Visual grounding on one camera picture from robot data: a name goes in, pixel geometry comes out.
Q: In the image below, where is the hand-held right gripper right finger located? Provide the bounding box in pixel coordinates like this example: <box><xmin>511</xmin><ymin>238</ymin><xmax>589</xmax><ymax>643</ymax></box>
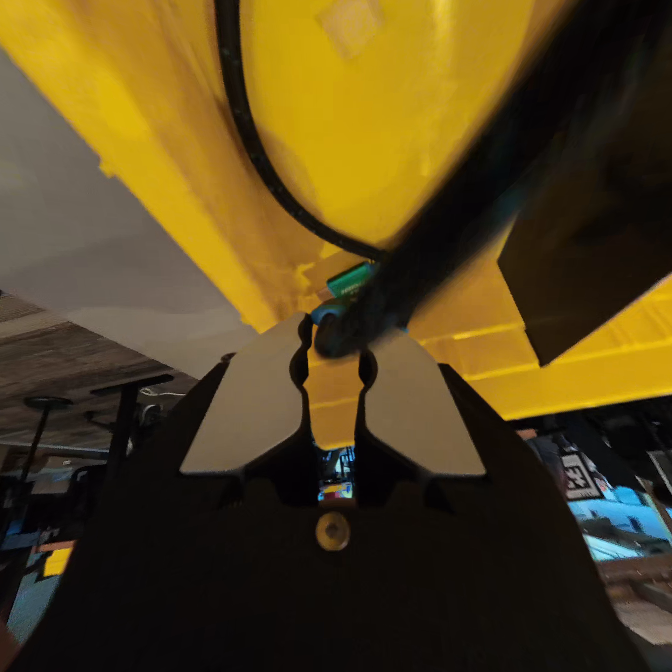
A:
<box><xmin>354</xmin><ymin>335</ymin><xmax>486</xmax><ymax>506</ymax></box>

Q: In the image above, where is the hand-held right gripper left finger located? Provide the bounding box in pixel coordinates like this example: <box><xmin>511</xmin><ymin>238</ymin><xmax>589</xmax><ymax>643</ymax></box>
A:
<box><xmin>180</xmin><ymin>313</ymin><xmax>316</xmax><ymax>506</ymax></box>

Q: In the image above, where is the thick braided green-plug HDMI cable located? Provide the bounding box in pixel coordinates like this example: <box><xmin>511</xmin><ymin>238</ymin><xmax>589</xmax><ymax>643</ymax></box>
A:
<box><xmin>312</xmin><ymin>0</ymin><xmax>672</xmax><ymax>360</ymax></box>

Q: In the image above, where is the yellow storage bin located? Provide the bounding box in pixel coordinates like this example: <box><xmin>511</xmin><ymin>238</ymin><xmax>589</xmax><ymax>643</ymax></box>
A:
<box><xmin>0</xmin><ymin>0</ymin><xmax>672</xmax><ymax>452</ymax></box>

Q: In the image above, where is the black metal table leg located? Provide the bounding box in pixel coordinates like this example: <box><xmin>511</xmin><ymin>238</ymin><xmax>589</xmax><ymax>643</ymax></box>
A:
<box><xmin>92</xmin><ymin>374</ymin><xmax>174</xmax><ymax>473</ymax></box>

